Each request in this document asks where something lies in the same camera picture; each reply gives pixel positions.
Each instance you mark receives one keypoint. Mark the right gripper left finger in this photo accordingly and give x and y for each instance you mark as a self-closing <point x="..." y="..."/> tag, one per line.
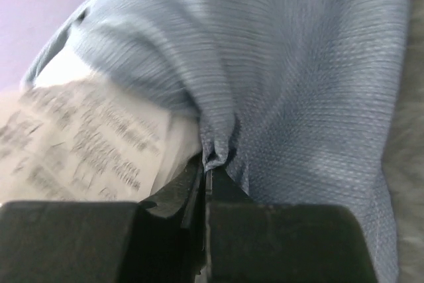
<point x="159" y="239"/>

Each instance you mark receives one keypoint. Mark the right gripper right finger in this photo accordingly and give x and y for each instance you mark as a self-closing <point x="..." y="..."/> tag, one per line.
<point x="247" y="241"/>

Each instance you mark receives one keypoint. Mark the white pillow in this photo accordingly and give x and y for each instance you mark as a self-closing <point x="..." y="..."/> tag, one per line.
<point x="75" y="136"/>

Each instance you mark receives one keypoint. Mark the blue plaid pillowcase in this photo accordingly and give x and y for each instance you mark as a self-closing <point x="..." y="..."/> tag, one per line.
<point x="295" y="97"/>

